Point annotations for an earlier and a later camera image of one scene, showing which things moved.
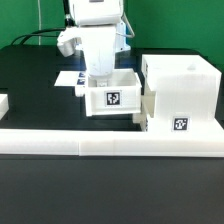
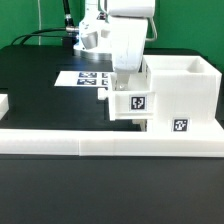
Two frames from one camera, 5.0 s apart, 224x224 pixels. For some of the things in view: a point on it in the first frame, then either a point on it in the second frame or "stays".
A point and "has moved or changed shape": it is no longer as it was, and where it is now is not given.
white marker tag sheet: x=72 y=78 stays
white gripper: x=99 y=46 -> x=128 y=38
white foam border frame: x=107 y=142 stays
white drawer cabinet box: x=188 y=94 stays
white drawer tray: x=119 y=94 has moved or changed shape
